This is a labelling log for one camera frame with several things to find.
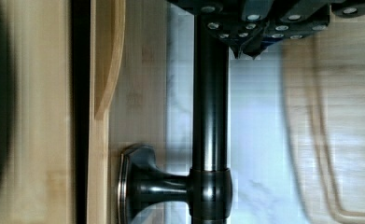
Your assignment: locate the wooden drawer cabinet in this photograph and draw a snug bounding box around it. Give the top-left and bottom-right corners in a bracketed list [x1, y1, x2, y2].
[0, 0, 91, 224]

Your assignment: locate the black drawer handle bar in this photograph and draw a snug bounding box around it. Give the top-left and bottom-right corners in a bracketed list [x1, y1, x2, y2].
[118, 16, 232, 224]

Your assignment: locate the wooden cutting board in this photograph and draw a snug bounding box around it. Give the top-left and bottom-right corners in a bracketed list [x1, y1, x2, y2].
[282, 16, 365, 224]

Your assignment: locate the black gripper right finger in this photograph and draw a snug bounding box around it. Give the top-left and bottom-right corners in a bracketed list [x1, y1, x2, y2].
[244, 0, 365, 57]

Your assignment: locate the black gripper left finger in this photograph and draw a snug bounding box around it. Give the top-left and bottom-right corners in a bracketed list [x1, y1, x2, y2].
[167, 0, 274, 58]

